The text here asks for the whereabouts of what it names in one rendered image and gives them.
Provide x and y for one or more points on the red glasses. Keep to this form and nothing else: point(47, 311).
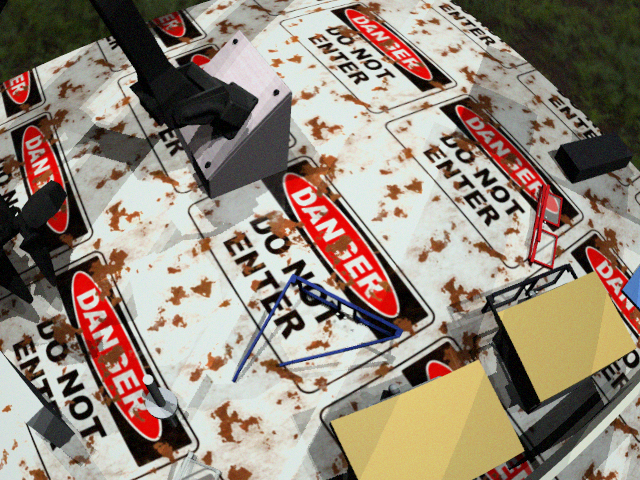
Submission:
point(543, 243)

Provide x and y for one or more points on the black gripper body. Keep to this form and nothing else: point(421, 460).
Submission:
point(40, 207)

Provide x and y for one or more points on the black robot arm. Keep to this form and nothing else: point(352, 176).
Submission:
point(177, 97)

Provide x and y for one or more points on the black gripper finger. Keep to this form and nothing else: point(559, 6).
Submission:
point(36, 245)
point(10, 279)

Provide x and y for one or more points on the grey flat panel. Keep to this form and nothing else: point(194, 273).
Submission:
point(592, 429)

